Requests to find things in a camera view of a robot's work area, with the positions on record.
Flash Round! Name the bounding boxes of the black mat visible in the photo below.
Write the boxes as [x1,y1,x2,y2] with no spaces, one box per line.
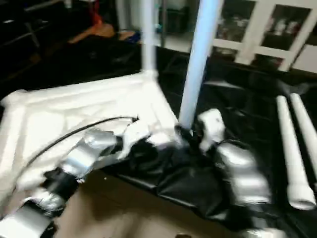
[0,35,317,238]

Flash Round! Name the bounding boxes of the red cables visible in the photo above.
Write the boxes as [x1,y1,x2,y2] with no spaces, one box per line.
[89,0,106,26]

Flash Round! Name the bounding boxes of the blue box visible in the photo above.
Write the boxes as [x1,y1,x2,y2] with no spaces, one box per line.
[118,31,142,43]

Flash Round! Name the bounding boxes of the white plastic table leg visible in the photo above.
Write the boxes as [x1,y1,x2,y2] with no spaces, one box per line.
[140,0,159,78]
[290,92,317,182]
[177,0,222,131]
[275,95,317,211]

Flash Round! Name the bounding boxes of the white glass-door cabinet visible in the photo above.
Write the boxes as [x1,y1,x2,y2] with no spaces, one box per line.
[213,0,317,74]

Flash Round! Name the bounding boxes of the grey metal post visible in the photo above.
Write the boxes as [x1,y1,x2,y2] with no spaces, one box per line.
[27,22,42,48]

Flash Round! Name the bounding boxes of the white plastic table top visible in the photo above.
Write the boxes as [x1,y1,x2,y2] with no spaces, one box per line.
[0,72,180,200]

